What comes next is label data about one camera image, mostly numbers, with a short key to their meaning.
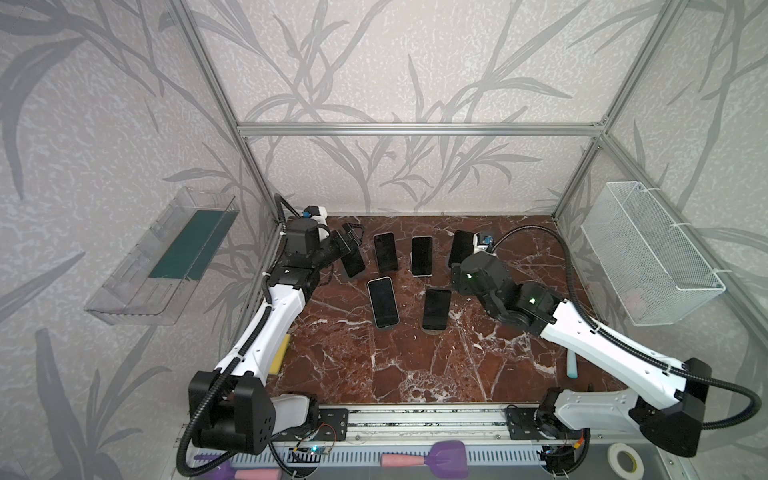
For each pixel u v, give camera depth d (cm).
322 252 67
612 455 69
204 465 40
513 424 73
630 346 42
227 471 68
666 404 40
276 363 83
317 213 72
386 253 101
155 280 64
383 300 86
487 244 61
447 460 69
